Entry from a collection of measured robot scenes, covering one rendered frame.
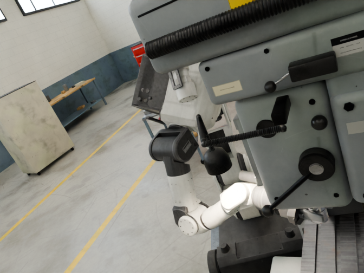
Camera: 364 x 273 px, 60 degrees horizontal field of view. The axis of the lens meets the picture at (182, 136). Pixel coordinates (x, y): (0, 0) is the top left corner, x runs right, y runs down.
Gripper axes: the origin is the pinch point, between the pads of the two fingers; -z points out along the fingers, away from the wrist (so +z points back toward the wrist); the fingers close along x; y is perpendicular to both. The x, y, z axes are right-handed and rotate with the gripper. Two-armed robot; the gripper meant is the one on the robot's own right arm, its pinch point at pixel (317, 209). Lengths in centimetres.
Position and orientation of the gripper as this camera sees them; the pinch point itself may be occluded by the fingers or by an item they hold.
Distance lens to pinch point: 94.7
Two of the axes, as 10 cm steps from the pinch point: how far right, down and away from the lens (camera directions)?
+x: 6.7, -5.3, 5.3
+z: -6.5, -0.6, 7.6
